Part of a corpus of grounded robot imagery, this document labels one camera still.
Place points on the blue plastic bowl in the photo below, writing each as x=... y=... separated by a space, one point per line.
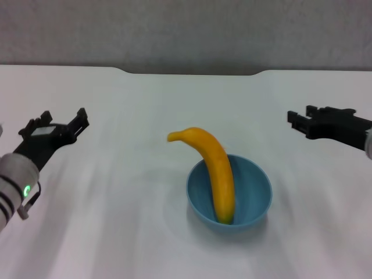
x=253 y=186

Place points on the yellow banana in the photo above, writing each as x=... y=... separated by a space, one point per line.
x=221 y=174

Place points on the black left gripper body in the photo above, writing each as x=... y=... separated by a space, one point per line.
x=43 y=139

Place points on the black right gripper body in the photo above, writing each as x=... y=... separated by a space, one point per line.
x=340 y=125

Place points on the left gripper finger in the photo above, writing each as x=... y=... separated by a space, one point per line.
x=80 y=122
x=46 y=117

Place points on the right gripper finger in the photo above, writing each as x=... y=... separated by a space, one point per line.
x=298 y=122
x=311 y=110

